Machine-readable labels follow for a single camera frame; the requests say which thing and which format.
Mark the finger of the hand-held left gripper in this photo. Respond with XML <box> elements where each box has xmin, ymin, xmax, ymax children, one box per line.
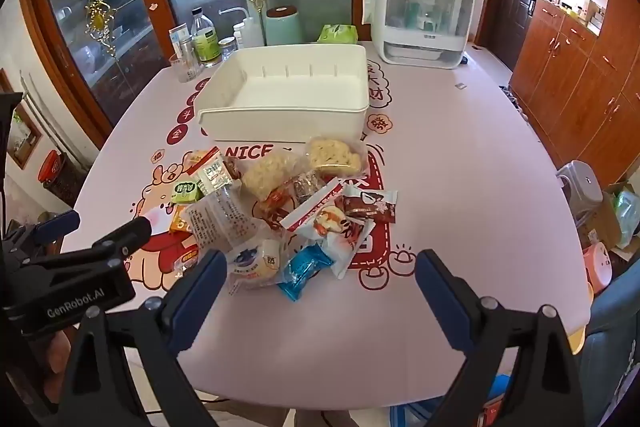
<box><xmin>7</xmin><ymin>209</ymin><xmax>82</xmax><ymax>258</ymax></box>
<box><xmin>22</xmin><ymin>215</ymin><xmax>153</xmax><ymax>273</ymax></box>

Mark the white clear desktop organizer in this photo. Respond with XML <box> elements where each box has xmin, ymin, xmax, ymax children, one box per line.
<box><xmin>367</xmin><ymin>0</ymin><xmax>476</xmax><ymax>70</ymax></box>

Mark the white plastic storage bin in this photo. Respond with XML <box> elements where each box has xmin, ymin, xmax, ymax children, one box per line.
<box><xmin>195</xmin><ymin>43</ymin><xmax>371</xmax><ymax>142</ymax></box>

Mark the blue snack packet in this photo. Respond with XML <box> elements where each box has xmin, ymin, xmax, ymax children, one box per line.
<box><xmin>276</xmin><ymin>243</ymin><xmax>335</xmax><ymax>303</ymax></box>

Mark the small clear silver bottle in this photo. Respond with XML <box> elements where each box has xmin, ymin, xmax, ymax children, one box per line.
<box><xmin>177</xmin><ymin>38</ymin><xmax>201</xmax><ymax>72</ymax></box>

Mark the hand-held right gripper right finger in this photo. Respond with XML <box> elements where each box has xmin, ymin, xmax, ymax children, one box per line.
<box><xmin>414</xmin><ymin>249</ymin><xmax>591</xmax><ymax>427</ymax></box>

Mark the clear glass cup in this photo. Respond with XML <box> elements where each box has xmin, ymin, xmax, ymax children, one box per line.
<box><xmin>169</xmin><ymin>52</ymin><xmax>199</xmax><ymax>83</ymax></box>

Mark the white wash bottle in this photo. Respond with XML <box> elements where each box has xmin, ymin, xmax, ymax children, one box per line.
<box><xmin>220</xmin><ymin>7</ymin><xmax>265</xmax><ymax>50</ymax></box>

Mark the clear bottle with green label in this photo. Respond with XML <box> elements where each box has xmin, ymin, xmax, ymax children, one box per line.
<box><xmin>191</xmin><ymin>7</ymin><xmax>223</xmax><ymax>68</ymax></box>

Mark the teal canister with brown lid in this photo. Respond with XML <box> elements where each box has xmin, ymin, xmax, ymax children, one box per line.
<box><xmin>264</xmin><ymin>6</ymin><xmax>304</xmax><ymax>48</ymax></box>

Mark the pink stool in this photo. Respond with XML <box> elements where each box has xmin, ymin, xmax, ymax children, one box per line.
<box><xmin>581</xmin><ymin>241</ymin><xmax>614</xmax><ymax>299</ymax></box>

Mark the blue chair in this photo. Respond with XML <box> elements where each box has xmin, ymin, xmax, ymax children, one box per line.
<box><xmin>582</xmin><ymin>257</ymin><xmax>640</xmax><ymax>427</ymax></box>

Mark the red bucket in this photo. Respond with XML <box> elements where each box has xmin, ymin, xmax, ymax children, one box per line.
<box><xmin>37</xmin><ymin>149</ymin><xmax>69</xmax><ymax>186</ymax></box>

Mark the green snack packet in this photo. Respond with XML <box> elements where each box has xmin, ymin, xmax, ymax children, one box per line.
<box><xmin>171</xmin><ymin>181</ymin><xmax>204</xmax><ymax>204</ymax></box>

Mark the white blue carton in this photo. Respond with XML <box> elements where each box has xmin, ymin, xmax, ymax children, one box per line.
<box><xmin>168</xmin><ymin>25</ymin><xmax>194</xmax><ymax>58</ymax></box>

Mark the white red picture packet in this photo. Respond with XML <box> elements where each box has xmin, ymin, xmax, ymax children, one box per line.
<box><xmin>279</xmin><ymin>178</ymin><xmax>377</xmax><ymax>281</ymax></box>

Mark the white bun packet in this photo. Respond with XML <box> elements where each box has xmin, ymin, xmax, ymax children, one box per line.
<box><xmin>226</xmin><ymin>232</ymin><xmax>289</xmax><ymax>296</ymax></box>

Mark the orange snack packet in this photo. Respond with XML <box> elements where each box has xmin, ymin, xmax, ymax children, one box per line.
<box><xmin>169</xmin><ymin>205</ymin><xmax>194</xmax><ymax>236</ymax></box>

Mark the cardboard box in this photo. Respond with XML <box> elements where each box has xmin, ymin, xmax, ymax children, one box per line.
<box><xmin>579</xmin><ymin>181</ymin><xmax>637</xmax><ymax>254</ymax></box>

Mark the clear printed wafer packet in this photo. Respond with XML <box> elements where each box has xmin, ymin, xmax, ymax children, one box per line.
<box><xmin>181</xmin><ymin>186</ymin><xmax>267</xmax><ymax>254</ymax></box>

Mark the red striped zip packet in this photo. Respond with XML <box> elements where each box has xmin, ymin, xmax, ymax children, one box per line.
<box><xmin>186</xmin><ymin>147</ymin><xmax>222</xmax><ymax>174</ymax></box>

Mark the green tissue pack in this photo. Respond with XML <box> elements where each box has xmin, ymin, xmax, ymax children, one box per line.
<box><xmin>317</xmin><ymin>24</ymin><xmax>359</xmax><ymax>46</ymax></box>

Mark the framed picture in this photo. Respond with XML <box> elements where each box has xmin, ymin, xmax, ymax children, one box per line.
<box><xmin>0</xmin><ymin>67</ymin><xmax>44</xmax><ymax>171</ymax></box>

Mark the wooden cabinet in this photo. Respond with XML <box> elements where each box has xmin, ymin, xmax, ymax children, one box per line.
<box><xmin>507</xmin><ymin>0</ymin><xmax>640</xmax><ymax>190</ymax></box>

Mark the rice cracker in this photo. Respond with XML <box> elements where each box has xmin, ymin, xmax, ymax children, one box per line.
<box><xmin>241</xmin><ymin>152</ymin><xmax>307</xmax><ymax>204</ymax></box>
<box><xmin>305</xmin><ymin>136</ymin><xmax>369</xmax><ymax>178</ymax></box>

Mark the small white green sachet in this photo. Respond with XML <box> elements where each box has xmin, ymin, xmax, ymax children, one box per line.
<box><xmin>196</xmin><ymin>160</ymin><xmax>232</xmax><ymax>196</ymax></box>

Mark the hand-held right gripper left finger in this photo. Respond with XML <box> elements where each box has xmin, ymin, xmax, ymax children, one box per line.
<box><xmin>60</xmin><ymin>249</ymin><xmax>230</xmax><ymax>427</ymax></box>

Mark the green plastic bag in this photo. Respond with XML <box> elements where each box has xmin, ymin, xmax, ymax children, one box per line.
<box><xmin>612</xmin><ymin>188</ymin><xmax>640</xmax><ymax>249</ymax></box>

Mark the brown chocolate snack packet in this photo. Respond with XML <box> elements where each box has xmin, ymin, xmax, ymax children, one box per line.
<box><xmin>335</xmin><ymin>187</ymin><xmax>399</xmax><ymax>224</ymax></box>

